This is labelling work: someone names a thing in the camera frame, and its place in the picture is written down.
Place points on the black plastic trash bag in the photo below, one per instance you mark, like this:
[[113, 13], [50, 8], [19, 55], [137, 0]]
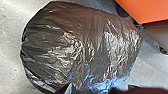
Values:
[[80, 46]]

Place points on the orange sofa seat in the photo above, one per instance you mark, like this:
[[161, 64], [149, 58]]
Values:
[[143, 9]]

